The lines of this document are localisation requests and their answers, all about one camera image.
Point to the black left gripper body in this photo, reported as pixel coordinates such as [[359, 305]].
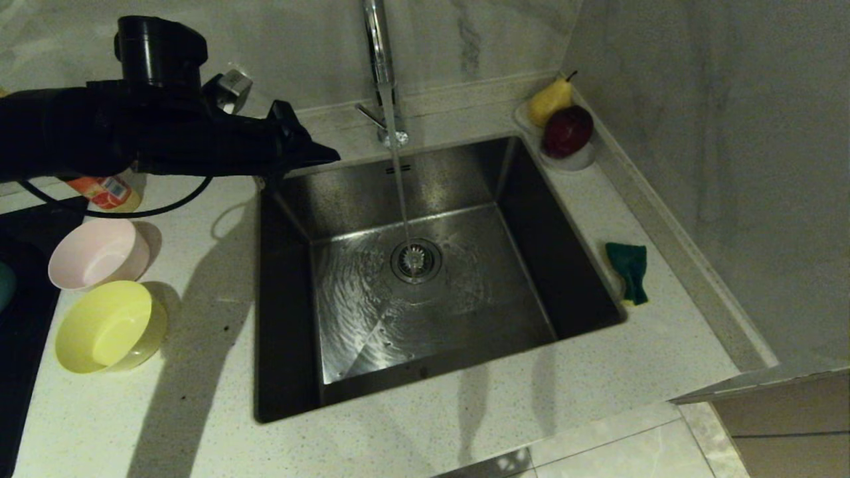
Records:
[[239, 146]]

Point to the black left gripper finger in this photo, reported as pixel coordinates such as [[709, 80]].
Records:
[[285, 162], [292, 133]]

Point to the chrome faucet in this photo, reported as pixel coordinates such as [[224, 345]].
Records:
[[380, 53]]

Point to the yellow-capped dish soap bottle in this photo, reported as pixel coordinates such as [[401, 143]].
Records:
[[109, 192]]

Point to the pink plastic bowl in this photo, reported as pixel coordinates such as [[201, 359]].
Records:
[[99, 255]]

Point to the yellow plastic bowl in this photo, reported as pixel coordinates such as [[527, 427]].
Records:
[[109, 325]]

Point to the blue plastic bowl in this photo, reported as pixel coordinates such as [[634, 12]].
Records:
[[5, 285]]

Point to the green and yellow sponge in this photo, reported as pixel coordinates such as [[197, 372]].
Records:
[[629, 262]]

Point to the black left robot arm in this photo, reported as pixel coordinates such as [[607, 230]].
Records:
[[66, 133]]

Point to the round metal sink drain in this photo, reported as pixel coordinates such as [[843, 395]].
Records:
[[416, 261]]

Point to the stainless steel sink basin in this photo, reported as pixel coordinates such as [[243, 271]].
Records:
[[431, 312]]

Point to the yellow pear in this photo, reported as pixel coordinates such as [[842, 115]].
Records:
[[550, 101]]

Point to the dark red apple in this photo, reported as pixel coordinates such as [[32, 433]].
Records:
[[568, 131]]

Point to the small white fruit dish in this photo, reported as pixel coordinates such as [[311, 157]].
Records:
[[578, 162]]

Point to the black induction cooktop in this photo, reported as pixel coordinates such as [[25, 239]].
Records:
[[26, 345]]

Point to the beige cabinet front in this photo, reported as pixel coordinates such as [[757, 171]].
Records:
[[790, 431]]

